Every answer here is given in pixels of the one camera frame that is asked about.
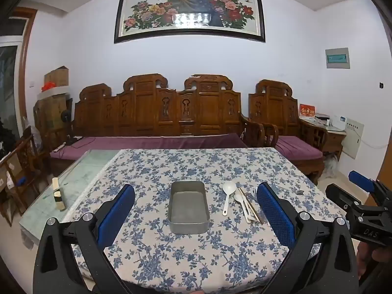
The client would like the wooden side table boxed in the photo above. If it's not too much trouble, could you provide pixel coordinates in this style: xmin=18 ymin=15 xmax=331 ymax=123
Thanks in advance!
xmin=298 ymin=118 xmax=346 ymax=163

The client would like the large brown cardboard stack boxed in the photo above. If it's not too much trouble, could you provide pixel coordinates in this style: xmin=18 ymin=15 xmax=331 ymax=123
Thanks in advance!
xmin=33 ymin=93 xmax=72 ymax=147

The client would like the grey wall panel box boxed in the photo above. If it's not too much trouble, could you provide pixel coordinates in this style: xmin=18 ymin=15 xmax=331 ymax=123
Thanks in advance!
xmin=325 ymin=47 xmax=350 ymax=69

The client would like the rectangular metal tray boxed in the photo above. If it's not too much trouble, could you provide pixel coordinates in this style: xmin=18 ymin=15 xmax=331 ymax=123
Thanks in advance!
xmin=167 ymin=181 xmax=210 ymax=235

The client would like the cardboard box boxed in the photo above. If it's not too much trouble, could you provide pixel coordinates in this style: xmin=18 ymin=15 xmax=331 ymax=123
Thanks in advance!
xmin=44 ymin=66 xmax=70 ymax=88

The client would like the red gift box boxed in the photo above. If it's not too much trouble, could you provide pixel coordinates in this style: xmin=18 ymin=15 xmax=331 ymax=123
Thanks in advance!
xmin=298 ymin=104 xmax=316 ymax=118

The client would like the carved wooden sofa bench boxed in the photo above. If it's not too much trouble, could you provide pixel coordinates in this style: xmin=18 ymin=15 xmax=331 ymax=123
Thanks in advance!
xmin=49 ymin=73 xmax=265 ymax=178

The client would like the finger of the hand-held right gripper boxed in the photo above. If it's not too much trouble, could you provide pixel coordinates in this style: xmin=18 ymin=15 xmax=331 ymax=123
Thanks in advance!
xmin=325 ymin=183 xmax=363 ymax=213
xmin=348 ymin=170 xmax=392 ymax=205

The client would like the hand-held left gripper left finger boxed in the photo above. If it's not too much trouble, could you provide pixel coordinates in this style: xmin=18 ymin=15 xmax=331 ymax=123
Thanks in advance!
xmin=33 ymin=184 xmax=136 ymax=294

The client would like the large white plastic spoon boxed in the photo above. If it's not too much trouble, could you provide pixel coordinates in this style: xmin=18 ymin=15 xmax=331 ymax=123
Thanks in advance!
xmin=222 ymin=181 xmax=236 ymax=216

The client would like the small wooden block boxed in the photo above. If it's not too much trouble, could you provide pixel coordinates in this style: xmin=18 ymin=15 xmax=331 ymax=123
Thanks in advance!
xmin=51 ymin=177 xmax=66 ymax=211

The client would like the framed peacock flower painting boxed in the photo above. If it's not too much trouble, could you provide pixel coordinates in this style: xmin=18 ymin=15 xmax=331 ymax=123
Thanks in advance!
xmin=114 ymin=0 xmax=266 ymax=44

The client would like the black standing fan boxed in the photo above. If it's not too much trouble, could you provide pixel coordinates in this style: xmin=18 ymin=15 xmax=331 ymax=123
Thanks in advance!
xmin=60 ymin=110 xmax=74 ymax=144

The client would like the dark wooden chair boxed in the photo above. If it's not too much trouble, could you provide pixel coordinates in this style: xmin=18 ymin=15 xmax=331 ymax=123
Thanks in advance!
xmin=0 ymin=125 xmax=49 ymax=221

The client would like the wooden framed doorway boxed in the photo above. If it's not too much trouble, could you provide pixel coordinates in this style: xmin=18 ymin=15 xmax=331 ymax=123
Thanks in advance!
xmin=0 ymin=6 xmax=37 ymax=147

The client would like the person's right hand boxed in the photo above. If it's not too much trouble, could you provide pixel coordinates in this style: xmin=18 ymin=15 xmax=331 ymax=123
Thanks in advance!
xmin=356 ymin=241 xmax=392 ymax=282

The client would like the white wall distribution box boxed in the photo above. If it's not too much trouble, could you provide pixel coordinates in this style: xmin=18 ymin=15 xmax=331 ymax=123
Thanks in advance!
xmin=341 ymin=117 xmax=365 ymax=160

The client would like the blue floral tablecloth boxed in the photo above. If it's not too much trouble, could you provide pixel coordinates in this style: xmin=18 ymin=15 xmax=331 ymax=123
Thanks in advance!
xmin=60 ymin=147 xmax=348 ymax=294

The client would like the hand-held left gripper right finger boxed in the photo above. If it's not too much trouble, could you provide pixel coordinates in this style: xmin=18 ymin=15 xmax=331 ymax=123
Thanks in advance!
xmin=257 ymin=182 xmax=359 ymax=294

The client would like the wooden chopstick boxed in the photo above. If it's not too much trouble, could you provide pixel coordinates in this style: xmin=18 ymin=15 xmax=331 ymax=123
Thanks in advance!
xmin=239 ymin=187 xmax=264 ymax=224
xmin=244 ymin=200 xmax=261 ymax=223

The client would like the carved wooden armchair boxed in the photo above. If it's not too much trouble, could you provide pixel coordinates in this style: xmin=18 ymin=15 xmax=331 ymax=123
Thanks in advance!
xmin=248 ymin=80 xmax=326 ymax=186

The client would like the short purple seat cushion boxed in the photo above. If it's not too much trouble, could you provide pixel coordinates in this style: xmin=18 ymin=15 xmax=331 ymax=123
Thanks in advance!
xmin=276 ymin=135 xmax=323 ymax=161

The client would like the small slotted-handle metal spoon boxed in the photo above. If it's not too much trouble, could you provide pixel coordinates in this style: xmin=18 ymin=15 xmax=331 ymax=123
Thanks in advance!
xmin=277 ymin=185 xmax=304 ymax=195

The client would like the small white plastic spoon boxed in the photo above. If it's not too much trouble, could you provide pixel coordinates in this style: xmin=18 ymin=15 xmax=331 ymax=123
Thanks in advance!
xmin=234 ymin=194 xmax=252 ymax=223

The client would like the long purple seat cushion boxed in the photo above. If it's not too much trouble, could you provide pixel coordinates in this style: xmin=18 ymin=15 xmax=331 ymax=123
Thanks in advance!
xmin=49 ymin=133 xmax=248 ymax=160

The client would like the white plastic fork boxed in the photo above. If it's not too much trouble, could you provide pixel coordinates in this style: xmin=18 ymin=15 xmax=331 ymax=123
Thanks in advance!
xmin=243 ymin=201 xmax=258 ymax=223

